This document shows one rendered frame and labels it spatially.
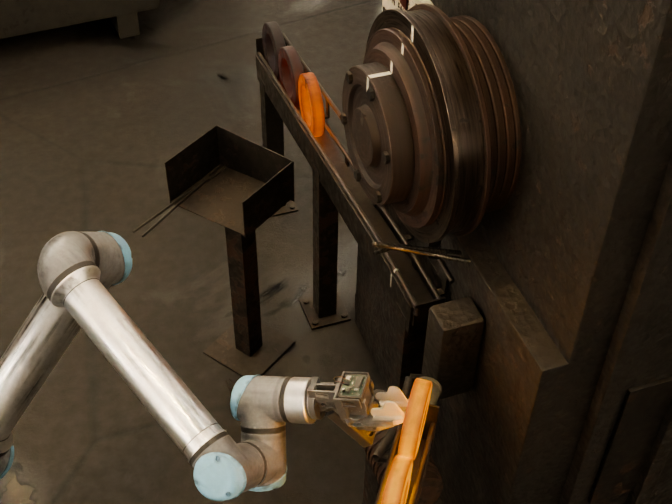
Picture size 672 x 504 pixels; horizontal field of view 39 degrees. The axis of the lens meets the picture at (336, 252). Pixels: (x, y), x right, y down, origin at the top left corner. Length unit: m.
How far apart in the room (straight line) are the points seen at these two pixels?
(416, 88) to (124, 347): 0.74
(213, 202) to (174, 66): 1.71
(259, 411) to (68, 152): 2.09
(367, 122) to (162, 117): 2.12
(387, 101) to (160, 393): 0.69
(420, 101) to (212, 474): 0.78
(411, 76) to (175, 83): 2.39
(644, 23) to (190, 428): 1.05
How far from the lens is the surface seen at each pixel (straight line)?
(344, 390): 1.83
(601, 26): 1.55
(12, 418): 2.33
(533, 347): 1.88
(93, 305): 1.94
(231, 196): 2.58
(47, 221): 3.52
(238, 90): 4.03
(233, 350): 2.98
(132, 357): 1.89
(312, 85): 2.69
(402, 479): 1.76
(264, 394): 1.90
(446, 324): 1.99
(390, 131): 1.79
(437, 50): 1.79
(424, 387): 1.82
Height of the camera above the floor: 2.27
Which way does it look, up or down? 44 degrees down
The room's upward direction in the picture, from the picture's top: 1 degrees clockwise
